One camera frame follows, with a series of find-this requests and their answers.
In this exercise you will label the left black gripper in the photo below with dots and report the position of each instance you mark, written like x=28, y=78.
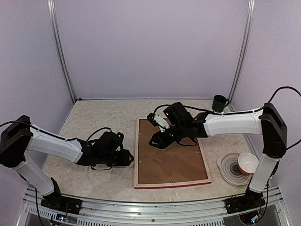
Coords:
x=124, y=159

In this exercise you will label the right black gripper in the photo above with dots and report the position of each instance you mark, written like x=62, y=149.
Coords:
x=162, y=142

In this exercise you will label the brown backing board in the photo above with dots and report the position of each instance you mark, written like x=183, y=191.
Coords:
x=171, y=162

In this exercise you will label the red wooden picture frame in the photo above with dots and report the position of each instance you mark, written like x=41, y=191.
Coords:
x=136, y=164

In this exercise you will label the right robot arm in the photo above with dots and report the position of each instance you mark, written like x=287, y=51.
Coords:
x=265, y=121

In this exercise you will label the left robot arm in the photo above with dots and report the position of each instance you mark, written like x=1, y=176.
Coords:
x=21, y=136

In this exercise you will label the dark green mug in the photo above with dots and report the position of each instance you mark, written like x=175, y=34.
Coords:
x=219, y=103

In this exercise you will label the clear glass plate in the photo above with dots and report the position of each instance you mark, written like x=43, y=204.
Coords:
x=228, y=167

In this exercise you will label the white orange bowl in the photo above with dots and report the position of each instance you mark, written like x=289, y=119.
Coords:
x=247, y=163

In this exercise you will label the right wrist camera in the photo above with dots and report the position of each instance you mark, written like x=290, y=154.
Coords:
x=158, y=121

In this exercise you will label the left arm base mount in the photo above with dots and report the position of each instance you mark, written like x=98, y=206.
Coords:
x=65, y=204

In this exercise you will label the front aluminium rail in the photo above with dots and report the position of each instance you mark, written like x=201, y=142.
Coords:
x=96, y=212

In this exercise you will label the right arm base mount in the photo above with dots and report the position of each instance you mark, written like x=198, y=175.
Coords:
x=240, y=204

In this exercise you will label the right aluminium post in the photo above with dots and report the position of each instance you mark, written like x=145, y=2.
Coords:
x=243, y=48

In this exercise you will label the aluminium post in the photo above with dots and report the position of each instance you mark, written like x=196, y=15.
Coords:
x=243, y=48
x=59, y=50

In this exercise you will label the left aluminium post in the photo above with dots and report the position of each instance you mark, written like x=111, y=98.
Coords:
x=59, y=50

